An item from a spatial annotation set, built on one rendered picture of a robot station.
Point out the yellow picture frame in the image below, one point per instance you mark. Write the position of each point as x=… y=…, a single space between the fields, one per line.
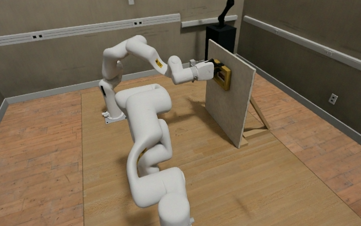
x=222 y=77

